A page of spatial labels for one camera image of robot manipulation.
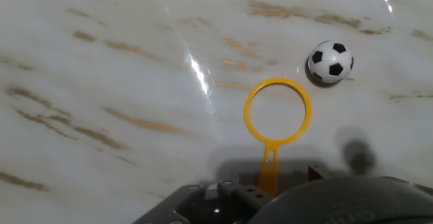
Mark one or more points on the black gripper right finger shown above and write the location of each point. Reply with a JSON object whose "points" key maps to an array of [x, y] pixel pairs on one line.
{"points": [[316, 173]]}

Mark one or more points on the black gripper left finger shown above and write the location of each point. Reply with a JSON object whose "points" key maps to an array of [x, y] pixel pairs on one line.
{"points": [[209, 205]]}

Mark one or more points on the small black white soccer ball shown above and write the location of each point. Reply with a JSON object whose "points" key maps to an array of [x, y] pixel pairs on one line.
{"points": [[329, 60]]}

